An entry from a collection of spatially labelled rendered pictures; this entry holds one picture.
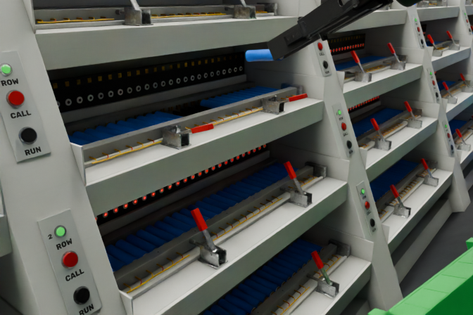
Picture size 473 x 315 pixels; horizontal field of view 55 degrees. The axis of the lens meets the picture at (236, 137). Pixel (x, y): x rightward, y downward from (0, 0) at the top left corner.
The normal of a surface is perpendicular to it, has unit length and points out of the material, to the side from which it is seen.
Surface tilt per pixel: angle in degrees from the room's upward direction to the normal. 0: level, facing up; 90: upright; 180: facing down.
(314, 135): 90
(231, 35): 112
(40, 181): 90
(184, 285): 22
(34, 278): 90
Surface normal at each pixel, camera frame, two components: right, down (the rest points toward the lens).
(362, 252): -0.62, 0.23
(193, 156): 0.78, 0.19
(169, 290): 0.00, -0.95
